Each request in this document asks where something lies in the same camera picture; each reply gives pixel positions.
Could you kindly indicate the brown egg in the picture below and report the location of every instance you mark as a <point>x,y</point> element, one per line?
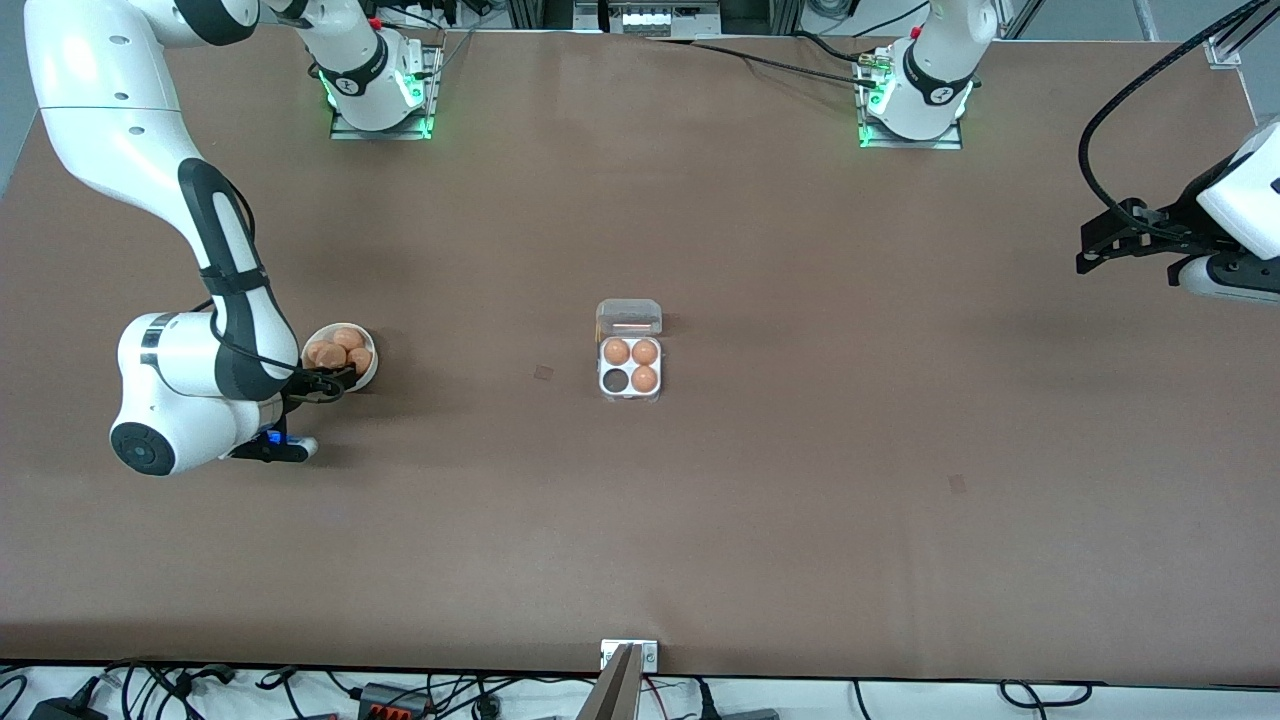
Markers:
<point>322,353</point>
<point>360,359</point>
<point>348,338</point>
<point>645,379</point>
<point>645,352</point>
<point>617,351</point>

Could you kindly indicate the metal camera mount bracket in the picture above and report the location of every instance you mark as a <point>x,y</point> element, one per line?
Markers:
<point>650,655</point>

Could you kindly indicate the clear plastic egg carton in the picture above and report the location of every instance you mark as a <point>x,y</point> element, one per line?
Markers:
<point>628,318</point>

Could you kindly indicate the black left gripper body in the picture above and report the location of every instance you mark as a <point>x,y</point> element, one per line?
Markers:
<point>1172,232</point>

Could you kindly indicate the black box with orange connectors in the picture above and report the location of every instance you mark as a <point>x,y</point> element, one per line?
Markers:
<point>395,702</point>

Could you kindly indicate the white power strip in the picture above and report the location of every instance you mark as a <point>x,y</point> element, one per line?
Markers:
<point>660,18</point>

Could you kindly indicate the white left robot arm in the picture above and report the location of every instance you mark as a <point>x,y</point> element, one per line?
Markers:
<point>935,70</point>

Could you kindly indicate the white round bowl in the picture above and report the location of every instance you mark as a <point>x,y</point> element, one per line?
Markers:
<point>368,375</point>

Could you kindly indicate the aluminium corner bracket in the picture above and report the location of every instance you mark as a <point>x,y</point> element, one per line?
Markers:
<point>1222,52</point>

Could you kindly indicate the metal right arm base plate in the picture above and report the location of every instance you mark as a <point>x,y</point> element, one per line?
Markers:
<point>345,133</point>

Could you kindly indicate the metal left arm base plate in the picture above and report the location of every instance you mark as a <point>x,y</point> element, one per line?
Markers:
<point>950,143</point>

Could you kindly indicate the black power adapter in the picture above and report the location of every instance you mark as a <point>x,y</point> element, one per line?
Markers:
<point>65,710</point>

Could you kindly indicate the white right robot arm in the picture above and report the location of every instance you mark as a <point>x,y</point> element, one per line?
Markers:
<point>120,100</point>

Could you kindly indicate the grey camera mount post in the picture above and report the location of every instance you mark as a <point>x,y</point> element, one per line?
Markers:
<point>615,690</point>

